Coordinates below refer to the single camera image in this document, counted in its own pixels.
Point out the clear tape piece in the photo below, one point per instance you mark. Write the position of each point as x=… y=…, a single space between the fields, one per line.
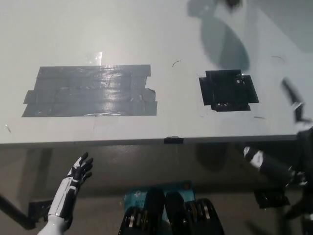
x=94 y=57

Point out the grey duct tape patch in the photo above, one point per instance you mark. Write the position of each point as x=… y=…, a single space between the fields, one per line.
x=93 y=93

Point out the small black tape strip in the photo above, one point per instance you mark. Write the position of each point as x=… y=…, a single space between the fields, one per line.
x=173 y=140

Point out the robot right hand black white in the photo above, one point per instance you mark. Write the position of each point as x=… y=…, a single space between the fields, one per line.
x=274 y=166

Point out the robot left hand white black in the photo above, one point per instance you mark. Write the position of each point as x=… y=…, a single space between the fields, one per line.
x=61 y=198

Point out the black floor tape patch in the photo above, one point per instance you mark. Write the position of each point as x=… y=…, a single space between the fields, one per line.
x=39 y=208
x=271 y=198

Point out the black table leg bar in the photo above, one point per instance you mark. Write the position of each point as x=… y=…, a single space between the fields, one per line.
x=17 y=213
x=298 y=211

